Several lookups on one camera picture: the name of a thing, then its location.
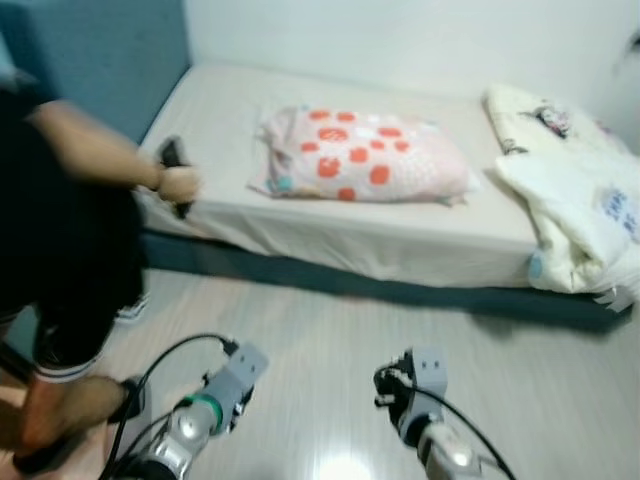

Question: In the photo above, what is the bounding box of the pink pillow with orange spots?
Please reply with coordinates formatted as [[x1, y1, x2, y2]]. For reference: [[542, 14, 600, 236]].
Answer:
[[250, 104, 481, 206]]

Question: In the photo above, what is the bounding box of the black handheld controller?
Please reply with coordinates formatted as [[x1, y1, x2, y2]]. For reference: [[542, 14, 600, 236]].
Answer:
[[157, 135, 194, 221]]

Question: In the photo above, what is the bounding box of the person's left hand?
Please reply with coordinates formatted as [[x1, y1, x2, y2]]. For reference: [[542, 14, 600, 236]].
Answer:
[[156, 165, 202, 206]]

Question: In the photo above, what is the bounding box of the pale grey slipper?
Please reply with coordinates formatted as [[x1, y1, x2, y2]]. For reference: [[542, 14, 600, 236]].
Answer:
[[113, 293, 151, 324]]

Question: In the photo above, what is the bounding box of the teal bed base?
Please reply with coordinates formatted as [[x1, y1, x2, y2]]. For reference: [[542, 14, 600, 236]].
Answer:
[[140, 232, 626, 331]]

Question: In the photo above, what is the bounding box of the white folded duvet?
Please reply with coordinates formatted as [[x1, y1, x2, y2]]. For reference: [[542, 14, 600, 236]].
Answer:
[[490, 150, 640, 306]]

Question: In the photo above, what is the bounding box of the cream sheeted mattress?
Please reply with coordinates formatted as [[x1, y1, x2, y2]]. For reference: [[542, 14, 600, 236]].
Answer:
[[135, 62, 640, 291]]

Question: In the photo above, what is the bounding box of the teal padded headboard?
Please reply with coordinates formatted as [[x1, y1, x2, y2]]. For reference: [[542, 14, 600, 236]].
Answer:
[[0, 0, 191, 141]]

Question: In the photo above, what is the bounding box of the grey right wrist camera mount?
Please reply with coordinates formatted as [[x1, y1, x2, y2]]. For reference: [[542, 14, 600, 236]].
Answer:
[[410, 347, 448, 441]]

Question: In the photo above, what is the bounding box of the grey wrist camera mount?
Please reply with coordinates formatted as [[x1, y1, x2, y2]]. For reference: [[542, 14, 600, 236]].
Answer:
[[410, 347, 448, 441], [205, 343, 269, 431]]

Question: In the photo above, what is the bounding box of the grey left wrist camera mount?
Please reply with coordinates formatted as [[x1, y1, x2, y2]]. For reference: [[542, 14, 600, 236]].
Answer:
[[205, 343, 269, 431]]

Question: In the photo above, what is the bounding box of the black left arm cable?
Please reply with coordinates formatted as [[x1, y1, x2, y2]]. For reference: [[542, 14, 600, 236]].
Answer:
[[100, 333, 241, 480]]

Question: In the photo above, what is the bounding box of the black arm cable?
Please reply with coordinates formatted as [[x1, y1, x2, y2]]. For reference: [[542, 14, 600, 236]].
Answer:
[[100, 333, 241, 480], [405, 385, 518, 480]]

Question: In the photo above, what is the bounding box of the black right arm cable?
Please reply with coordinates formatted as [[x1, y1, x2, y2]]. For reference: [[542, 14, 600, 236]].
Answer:
[[405, 385, 518, 480]]

